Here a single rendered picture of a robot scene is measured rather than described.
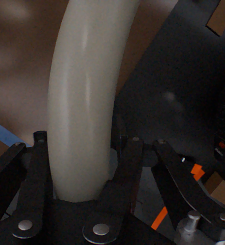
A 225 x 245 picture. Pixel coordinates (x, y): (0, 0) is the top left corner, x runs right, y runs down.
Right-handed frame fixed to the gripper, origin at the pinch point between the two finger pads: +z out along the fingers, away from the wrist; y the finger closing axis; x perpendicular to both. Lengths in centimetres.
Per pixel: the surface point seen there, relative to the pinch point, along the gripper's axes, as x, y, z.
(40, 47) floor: 19, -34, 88
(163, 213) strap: -82, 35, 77
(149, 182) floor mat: -58, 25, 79
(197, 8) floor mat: 40, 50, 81
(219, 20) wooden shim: 34, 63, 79
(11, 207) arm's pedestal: -21.6, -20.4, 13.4
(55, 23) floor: 31, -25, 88
